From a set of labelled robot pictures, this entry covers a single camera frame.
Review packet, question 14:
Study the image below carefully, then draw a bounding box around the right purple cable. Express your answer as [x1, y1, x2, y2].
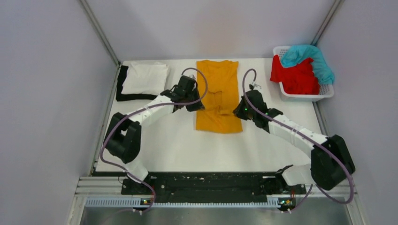
[242, 68, 355, 214]

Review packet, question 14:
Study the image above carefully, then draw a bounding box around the red t shirt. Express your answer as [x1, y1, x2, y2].
[270, 55, 320, 95]

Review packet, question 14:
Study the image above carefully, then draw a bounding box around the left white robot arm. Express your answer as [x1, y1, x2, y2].
[103, 75, 205, 194]

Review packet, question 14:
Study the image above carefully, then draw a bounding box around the yellow t shirt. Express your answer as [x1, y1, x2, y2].
[196, 60, 243, 134]

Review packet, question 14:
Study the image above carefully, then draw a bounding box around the folded white t shirt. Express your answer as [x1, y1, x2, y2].
[121, 62, 169, 95]

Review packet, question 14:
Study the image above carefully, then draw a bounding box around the white plastic basket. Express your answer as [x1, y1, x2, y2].
[273, 45, 334, 102]

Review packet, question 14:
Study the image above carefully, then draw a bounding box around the teal t shirt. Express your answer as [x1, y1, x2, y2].
[280, 44, 336, 85]

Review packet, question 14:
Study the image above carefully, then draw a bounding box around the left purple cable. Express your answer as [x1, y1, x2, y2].
[99, 67, 208, 215]

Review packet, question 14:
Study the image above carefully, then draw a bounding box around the folded black t shirt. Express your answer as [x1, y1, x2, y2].
[115, 65, 157, 102]

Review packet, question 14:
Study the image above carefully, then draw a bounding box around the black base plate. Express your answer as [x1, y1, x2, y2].
[121, 172, 306, 203]

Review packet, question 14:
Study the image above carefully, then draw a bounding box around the aluminium frame rail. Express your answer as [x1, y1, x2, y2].
[67, 172, 364, 225]

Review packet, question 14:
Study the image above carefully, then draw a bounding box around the purple cable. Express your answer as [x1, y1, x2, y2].
[242, 68, 355, 214]
[99, 67, 208, 215]

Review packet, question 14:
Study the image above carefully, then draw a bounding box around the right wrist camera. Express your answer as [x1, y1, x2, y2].
[249, 81, 261, 90]

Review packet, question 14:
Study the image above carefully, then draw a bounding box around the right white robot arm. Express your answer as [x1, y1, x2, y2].
[233, 90, 356, 193]

